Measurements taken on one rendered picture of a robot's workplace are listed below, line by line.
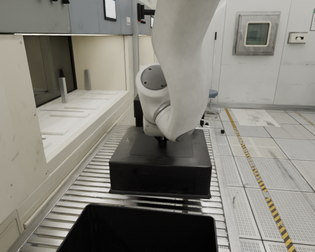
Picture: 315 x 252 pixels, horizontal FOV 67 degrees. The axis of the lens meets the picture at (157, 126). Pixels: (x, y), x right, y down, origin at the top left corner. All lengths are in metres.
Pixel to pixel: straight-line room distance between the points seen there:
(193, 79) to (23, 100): 0.52
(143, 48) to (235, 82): 1.97
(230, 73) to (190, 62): 4.16
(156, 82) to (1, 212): 0.46
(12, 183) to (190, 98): 0.48
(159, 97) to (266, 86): 4.33
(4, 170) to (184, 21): 0.51
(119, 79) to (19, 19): 1.24
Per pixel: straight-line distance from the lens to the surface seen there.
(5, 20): 0.74
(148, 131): 0.67
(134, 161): 0.67
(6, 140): 0.66
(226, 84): 4.59
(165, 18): 0.38
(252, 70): 4.63
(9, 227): 0.81
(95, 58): 1.96
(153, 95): 0.46
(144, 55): 3.38
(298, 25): 4.78
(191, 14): 0.36
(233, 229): 0.77
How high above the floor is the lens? 1.28
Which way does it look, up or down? 21 degrees down
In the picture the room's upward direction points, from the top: straight up
